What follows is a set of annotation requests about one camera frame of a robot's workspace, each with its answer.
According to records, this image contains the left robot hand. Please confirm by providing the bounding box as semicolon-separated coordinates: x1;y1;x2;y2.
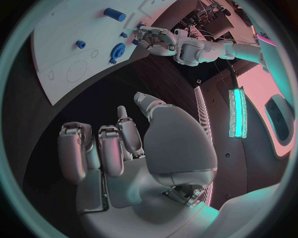
136;25;179;57

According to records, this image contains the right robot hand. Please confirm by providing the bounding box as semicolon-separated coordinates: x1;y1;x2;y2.
57;91;220;238

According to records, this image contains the white task board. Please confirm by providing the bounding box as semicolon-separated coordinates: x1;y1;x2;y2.
30;0;181;107

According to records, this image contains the blue gear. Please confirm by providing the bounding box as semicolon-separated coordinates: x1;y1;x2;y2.
110;43;127;58

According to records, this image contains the blue long cylinder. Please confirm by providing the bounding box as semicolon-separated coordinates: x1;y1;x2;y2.
103;7;127;22

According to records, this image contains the glowing light bar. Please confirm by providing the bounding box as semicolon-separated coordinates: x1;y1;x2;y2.
228;86;248;139

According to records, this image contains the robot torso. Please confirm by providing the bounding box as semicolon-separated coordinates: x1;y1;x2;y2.
192;18;298;211

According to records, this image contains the white cable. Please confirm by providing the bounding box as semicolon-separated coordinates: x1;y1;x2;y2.
204;29;260;46

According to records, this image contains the black cable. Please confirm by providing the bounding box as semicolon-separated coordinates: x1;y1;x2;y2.
226;59;238;90

